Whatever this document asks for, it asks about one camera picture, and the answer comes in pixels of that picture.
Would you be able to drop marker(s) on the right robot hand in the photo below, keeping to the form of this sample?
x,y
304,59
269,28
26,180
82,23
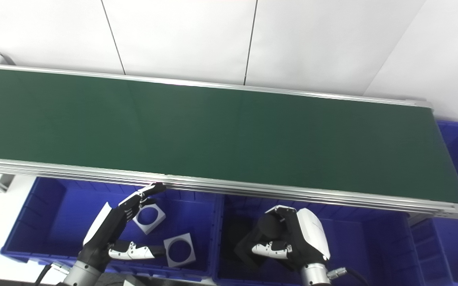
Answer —
x,y
308,238

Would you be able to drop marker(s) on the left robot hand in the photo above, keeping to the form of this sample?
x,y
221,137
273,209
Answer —
x,y
105,234

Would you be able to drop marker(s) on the black cylinder block part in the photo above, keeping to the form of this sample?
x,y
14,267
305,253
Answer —
x,y
268,228

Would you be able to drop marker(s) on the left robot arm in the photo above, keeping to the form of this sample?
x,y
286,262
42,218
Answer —
x,y
82,276

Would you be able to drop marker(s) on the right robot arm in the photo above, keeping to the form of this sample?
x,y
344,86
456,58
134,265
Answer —
x,y
315,276

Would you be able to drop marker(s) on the blue bin with black parts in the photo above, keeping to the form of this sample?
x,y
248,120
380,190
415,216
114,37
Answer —
x,y
364,246

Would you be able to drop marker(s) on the blue bin with white parts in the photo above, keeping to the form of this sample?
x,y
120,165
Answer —
x,y
50,222

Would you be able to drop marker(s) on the green conveyor belt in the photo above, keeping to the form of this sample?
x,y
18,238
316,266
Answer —
x,y
213,186
213,131

